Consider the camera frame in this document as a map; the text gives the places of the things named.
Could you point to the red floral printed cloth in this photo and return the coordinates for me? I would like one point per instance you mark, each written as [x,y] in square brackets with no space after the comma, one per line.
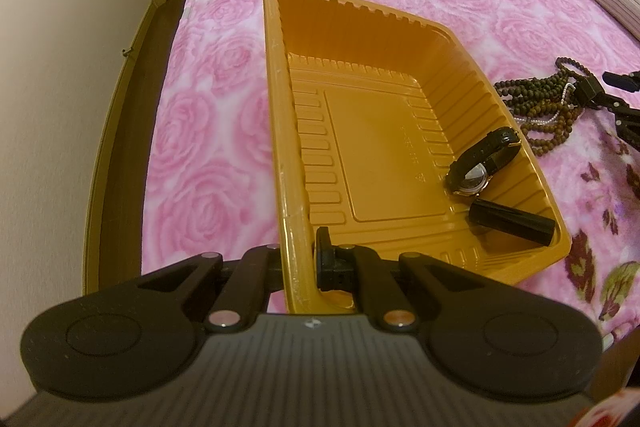
[617,413]

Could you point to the brown bed frame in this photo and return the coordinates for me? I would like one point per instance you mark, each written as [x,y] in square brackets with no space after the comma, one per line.
[622,369]

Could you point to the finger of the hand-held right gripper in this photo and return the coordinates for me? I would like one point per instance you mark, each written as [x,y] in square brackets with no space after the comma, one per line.
[587,91]
[622,80]

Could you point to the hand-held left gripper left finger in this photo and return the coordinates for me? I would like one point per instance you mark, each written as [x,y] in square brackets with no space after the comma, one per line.
[255,268]

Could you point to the black cylinder tube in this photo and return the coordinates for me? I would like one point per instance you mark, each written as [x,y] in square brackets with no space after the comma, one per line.
[510,223]

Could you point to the yellow plastic tray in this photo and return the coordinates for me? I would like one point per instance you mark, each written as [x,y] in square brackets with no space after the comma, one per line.
[375,147]

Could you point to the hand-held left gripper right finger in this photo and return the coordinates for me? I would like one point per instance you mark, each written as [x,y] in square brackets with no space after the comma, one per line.
[330,263]

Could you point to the pink floral blanket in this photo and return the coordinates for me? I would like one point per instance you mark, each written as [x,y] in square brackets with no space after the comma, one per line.
[225,107]

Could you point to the wooden baseboard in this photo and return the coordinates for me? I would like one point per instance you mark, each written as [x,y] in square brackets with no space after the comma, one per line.
[107,127]

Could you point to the black wrist watch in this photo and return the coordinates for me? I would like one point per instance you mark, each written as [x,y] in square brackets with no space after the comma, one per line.
[471,179]

